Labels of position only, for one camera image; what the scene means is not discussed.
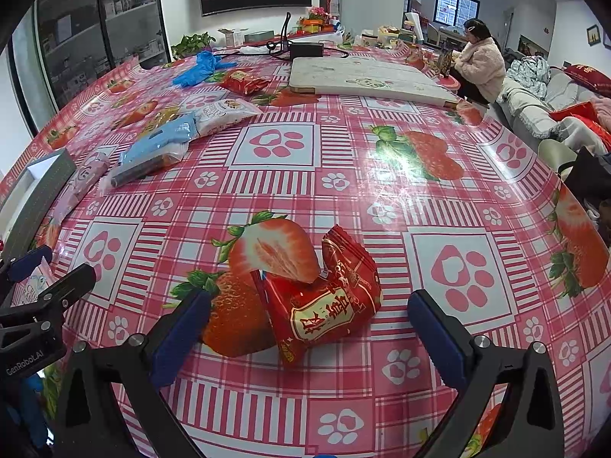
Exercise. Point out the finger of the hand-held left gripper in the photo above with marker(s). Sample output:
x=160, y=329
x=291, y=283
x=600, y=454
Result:
x=71, y=282
x=31, y=262

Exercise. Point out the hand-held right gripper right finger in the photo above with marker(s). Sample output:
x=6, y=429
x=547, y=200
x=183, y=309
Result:
x=437, y=338

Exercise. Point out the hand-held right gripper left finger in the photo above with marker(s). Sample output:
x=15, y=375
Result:
x=184, y=334

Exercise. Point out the pale pink-white snack packet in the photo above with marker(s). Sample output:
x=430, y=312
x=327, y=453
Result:
x=36, y=286

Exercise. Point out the grey box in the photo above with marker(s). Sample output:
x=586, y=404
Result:
x=43, y=186

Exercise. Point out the pink snack packet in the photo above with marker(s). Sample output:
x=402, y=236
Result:
x=81, y=183

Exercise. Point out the red snack packet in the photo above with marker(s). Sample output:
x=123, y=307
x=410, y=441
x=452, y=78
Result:
x=243, y=82
x=320, y=310

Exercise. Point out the light blue snack packet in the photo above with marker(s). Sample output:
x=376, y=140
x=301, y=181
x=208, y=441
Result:
x=157, y=145

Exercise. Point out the white printed snack packet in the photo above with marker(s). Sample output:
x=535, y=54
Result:
x=222, y=113

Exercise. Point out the pink strawberry tablecloth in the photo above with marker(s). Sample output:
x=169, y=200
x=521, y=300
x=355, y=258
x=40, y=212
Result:
x=334, y=152

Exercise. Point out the dark jacket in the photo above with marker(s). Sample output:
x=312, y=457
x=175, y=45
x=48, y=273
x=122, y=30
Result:
x=592, y=176

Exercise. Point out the glass display cabinet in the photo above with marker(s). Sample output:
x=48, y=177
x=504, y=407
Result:
x=71, y=33

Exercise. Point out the grey sofa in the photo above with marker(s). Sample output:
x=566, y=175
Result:
x=525, y=114

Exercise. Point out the blue rubber gloves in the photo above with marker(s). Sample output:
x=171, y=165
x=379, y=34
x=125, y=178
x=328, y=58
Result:
x=200, y=67

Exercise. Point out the red blanket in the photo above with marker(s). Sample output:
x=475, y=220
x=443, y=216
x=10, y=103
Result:
x=582, y=121

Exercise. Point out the green potted plant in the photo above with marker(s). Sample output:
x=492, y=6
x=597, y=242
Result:
x=193, y=45

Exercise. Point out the white padded board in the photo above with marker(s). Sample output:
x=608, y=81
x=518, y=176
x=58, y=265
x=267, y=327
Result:
x=367, y=78

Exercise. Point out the pale blue quilted jacket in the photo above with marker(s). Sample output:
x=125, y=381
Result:
x=527, y=76

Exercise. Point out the pink fluffy coat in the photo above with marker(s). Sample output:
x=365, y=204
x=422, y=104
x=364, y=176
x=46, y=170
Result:
x=602, y=110

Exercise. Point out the white open carton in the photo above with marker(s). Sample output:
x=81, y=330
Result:
x=233, y=37

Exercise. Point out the red cushion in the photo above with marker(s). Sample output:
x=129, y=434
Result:
x=589, y=78

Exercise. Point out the grey-green box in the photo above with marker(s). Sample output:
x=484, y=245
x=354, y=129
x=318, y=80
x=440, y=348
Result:
x=258, y=36

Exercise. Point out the black power adapter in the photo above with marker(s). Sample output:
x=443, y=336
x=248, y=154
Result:
x=306, y=50

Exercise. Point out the dark framed window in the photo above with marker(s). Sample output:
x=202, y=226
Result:
x=456, y=8

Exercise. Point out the orange box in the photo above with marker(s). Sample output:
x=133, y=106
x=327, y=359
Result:
x=312, y=26

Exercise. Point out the small framed wall picture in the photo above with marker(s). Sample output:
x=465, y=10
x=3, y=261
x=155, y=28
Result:
x=593, y=36

